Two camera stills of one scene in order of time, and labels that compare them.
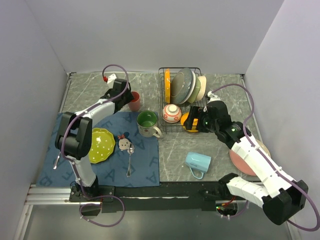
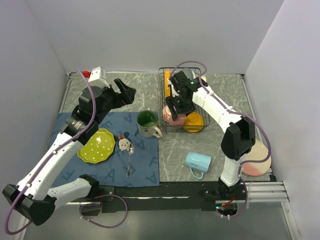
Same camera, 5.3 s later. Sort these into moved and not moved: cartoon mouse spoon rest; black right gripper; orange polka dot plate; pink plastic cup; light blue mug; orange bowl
Moved: pink plastic cup; black right gripper
Not moved: orange polka dot plate; cartoon mouse spoon rest; light blue mug; orange bowl
